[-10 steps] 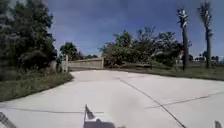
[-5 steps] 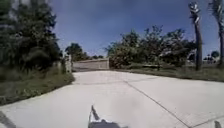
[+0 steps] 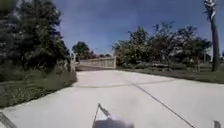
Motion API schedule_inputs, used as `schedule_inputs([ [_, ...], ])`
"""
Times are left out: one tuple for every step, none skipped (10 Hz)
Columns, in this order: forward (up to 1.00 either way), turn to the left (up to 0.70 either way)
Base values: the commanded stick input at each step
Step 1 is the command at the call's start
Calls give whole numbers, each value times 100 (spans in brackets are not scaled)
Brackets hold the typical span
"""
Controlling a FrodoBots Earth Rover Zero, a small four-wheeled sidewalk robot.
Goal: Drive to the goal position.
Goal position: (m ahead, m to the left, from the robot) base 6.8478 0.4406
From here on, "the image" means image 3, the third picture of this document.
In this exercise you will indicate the grass strip under trees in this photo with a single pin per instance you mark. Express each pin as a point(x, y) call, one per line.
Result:
point(186, 74)

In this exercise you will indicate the large dark green tree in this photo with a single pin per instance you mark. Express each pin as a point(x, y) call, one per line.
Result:
point(31, 36)

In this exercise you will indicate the tall bare tree trunk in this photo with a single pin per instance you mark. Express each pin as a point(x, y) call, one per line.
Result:
point(215, 40)

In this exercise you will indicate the grass verge with weeds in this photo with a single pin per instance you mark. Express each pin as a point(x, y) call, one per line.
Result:
point(30, 87)

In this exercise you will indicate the robot's own part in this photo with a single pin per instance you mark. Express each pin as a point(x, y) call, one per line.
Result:
point(100, 111)

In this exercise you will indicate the pale wall with gate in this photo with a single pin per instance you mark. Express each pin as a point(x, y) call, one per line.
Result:
point(96, 62)

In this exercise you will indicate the distant dark green tree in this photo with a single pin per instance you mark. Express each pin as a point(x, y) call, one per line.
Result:
point(81, 50)

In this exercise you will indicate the pale concrete road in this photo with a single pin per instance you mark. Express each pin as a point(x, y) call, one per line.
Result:
point(110, 90)

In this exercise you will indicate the row of leafy trees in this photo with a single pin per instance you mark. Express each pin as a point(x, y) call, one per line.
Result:
point(160, 46)

